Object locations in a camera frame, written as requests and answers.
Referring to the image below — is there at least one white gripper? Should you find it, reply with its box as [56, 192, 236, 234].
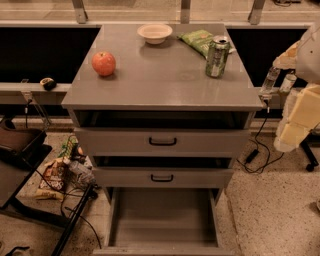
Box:
[274, 87, 320, 152]

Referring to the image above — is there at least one green soda can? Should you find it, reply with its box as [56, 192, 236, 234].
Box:
[205, 35, 231, 78]

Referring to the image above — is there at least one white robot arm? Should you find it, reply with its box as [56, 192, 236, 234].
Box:
[273, 21, 320, 152]

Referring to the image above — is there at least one grey drawer cabinet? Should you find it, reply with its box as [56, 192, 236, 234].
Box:
[61, 22, 264, 256]

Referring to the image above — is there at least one top grey drawer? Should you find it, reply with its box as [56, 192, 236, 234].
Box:
[74, 128, 250, 158]

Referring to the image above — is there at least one grey drawer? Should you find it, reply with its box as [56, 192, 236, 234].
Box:
[93, 188, 234, 256]
[74, 128, 250, 158]
[94, 167, 233, 188]

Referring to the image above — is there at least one bottom grey drawer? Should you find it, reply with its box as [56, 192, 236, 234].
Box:
[93, 188, 234, 256]

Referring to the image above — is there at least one middle grey drawer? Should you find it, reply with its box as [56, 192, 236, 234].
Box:
[94, 167, 233, 188]

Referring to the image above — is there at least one black rolling stand leg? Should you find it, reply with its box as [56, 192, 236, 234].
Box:
[300, 134, 320, 172]

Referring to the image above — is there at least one clear water bottle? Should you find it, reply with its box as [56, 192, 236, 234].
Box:
[259, 67, 280, 97]

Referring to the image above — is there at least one green chip bag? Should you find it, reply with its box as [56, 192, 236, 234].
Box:
[178, 29, 229, 59]

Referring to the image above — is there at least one white bowl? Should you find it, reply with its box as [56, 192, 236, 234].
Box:
[137, 24, 173, 45]

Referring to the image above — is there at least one red apple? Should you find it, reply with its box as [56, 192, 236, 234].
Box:
[91, 51, 116, 76]

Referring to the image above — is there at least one plastic bottle on floor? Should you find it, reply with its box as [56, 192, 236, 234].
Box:
[63, 158, 96, 185]

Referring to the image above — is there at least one green snack bag on floor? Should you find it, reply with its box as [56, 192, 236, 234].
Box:
[59, 135, 78, 158]

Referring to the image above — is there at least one black yellow tape measure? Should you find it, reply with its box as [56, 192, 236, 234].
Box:
[40, 77, 57, 91]

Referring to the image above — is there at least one brown snack bag on floor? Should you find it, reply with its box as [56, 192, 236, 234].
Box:
[35, 158, 67, 201]

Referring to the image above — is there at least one black power cable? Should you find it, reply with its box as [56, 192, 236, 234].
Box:
[236, 99, 285, 175]

